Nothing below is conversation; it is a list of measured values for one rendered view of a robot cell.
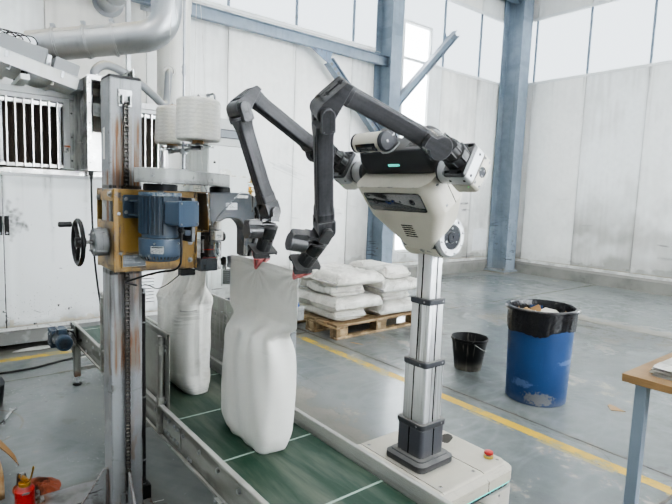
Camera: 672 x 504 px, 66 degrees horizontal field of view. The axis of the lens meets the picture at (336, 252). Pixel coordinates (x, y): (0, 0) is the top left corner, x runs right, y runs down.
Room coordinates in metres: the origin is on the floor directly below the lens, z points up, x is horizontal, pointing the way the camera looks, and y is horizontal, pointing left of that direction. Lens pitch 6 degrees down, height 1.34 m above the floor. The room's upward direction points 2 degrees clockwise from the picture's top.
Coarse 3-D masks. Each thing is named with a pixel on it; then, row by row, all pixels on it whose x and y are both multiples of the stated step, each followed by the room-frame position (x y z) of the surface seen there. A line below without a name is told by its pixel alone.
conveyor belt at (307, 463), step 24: (96, 336) 3.25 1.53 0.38; (216, 384) 2.49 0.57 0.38; (192, 408) 2.20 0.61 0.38; (216, 408) 2.21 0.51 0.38; (216, 432) 1.98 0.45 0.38; (240, 456) 1.79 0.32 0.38; (264, 456) 1.80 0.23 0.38; (288, 456) 1.81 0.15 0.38; (312, 456) 1.81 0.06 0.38; (336, 456) 1.82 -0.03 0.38; (264, 480) 1.64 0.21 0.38; (288, 480) 1.65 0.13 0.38; (312, 480) 1.65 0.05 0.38; (336, 480) 1.66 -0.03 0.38; (360, 480) 1.66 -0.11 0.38
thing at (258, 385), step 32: (256, 288) 1.99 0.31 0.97; (288, 288) 1.80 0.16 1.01; (256, 320) 1.93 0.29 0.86; (288, 320) 1.79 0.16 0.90; (224, 352) 2.03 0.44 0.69; (256, 352) 1.83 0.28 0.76; (288, 352) 1.84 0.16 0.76; (224, 384) 2.02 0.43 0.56; (256, 384) 1.81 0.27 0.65; (288, 384) 1.83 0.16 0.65; (224, 416) 2.05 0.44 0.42; (256, 416) 1.80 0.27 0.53; (288, 416) 1.83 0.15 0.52; (256, 448) 1.82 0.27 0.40
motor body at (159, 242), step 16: (144, 192) 1.82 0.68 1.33; (160, 192) 1.82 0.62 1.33; (144, 208) 1.83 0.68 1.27; (160, 208) 1.82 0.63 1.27; (144, 224) 1.83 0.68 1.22; (160, 224) 1.82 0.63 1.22; (144, 240) 1.82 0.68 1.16; (160, 240) 1.81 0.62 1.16; (176, 240) 1.85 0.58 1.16; (144, 256) 1.82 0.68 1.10; (160, 256) 1.81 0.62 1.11; (176, 256) 1.86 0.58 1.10
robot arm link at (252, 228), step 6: (276, 210) 1.90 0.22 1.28; (270, 216) 1.89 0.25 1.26; (276, 216) 1.90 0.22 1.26; (246, 222) 1.87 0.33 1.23; (252, 222) 1.87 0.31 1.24; (258, 222) 1.88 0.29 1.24; (246, 228) 1.87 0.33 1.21; (252, 228) 1.86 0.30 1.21; (258, 228) 1.87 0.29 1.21; (246, 234) 1.87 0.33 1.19; (252, 234) 1.86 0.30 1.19; (258, 234) 1.87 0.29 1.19
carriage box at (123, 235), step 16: (112, 192) 1.91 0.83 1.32; (128, 192) 1.94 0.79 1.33; (176, 192) 2.05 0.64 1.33; (192, 192) 2.10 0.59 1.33; (112, 224) 1.91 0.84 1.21; (128, 224) 1.94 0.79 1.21; (112, 240) 1.92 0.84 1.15; (128, 240) 1.94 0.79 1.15; (112, 256) 1.92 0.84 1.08; (192, 256) 2.10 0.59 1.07
